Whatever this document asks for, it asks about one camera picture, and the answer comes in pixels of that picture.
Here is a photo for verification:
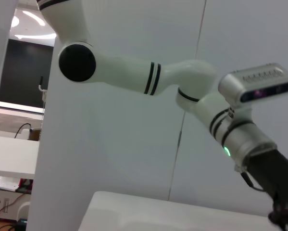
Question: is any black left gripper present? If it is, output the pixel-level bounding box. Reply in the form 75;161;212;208
244;148;288;231

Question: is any white desk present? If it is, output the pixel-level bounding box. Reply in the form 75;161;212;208
0;134;40;179

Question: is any wooden white-topped counter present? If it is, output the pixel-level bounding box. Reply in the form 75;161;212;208
0;101;45;121

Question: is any left wrist black plug cable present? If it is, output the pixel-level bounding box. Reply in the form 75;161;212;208
235;165;267;193

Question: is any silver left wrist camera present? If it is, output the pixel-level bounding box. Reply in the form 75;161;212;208
218;63;288;106

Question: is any thin black background cable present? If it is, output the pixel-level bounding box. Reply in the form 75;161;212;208
14;122;35;140

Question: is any wall hook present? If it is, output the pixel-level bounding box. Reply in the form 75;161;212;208
38;76;47;102

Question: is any ceiling light ring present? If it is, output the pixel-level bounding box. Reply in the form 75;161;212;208
10;11;57;40

